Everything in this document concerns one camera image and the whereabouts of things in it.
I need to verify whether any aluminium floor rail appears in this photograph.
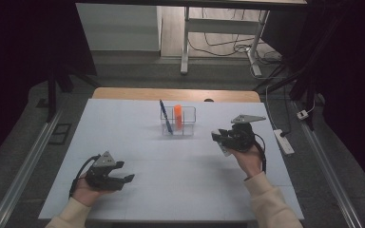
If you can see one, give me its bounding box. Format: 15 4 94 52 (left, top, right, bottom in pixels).
0 108 64 228
293 101 365 228

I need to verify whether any small white adapter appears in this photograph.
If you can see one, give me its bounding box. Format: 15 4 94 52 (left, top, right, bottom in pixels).
296 109 310 121

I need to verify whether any white cabinet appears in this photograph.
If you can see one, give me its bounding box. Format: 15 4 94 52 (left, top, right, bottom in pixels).
75 3 163 52

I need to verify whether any orange highlighter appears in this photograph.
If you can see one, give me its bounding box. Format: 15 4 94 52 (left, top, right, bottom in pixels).
173 104 183 131

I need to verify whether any person's right hand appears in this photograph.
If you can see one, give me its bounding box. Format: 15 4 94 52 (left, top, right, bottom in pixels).
230 142 264 180

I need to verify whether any wooden table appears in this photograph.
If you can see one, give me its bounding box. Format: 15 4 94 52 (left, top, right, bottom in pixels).
91 86 261 104

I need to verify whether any tangle of floor cables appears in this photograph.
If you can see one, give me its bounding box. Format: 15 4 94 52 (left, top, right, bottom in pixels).
188 8 283 80

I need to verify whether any white power strip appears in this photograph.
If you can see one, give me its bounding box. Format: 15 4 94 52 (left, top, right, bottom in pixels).
272 128 296 156

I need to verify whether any black floor plate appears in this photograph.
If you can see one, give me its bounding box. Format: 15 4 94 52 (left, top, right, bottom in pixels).
48 123 72 146

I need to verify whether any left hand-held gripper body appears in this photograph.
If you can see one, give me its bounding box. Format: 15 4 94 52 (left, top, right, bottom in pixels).
85 150 124 192

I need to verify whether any white gridded table mat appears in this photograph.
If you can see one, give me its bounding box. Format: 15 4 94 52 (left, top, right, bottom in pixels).
38 98 305 221

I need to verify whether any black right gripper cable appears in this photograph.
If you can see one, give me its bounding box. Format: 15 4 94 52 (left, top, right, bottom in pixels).
252 132 267 174

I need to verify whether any blue ballpoint pen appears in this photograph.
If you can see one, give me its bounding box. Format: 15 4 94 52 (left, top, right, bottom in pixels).
159 99 174 135

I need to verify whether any white metal desk frame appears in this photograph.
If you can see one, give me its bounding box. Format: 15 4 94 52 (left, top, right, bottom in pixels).
180 6 271 77

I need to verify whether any person's left hand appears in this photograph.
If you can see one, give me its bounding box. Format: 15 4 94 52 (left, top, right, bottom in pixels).
71 173 116 207

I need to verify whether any clear acrylic organizer box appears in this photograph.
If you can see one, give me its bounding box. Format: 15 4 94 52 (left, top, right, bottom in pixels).
160 105 197 137

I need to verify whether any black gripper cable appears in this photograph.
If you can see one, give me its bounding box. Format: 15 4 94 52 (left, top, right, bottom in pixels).
252 132 267 174
68 154 102 199

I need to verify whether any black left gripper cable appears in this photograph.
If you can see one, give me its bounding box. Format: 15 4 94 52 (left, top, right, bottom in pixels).
68 154 102 199

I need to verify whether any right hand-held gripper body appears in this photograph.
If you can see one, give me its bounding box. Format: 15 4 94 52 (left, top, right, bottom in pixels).
224 114 267 153

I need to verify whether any black stand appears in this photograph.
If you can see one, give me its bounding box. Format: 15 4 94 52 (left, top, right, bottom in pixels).
253 12 346 131
46 63 103 124

